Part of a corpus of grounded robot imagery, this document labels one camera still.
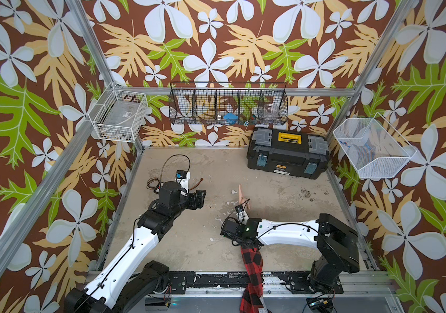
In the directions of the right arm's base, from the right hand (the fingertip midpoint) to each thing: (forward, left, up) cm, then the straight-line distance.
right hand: (243, 230), depth 86 cm
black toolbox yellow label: (+34, -24, +15) cm, 44 cm away
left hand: (+10, +19, +18) cm, 29 cm away
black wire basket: (+53, +7, +30) cm, 62 cm away
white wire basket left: (+40, +56, +33) cm, 77 cm away
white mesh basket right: (+28, -57, +25) cm, 68 cm away
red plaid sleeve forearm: (-27, 0, 0) cm, 27 cm away
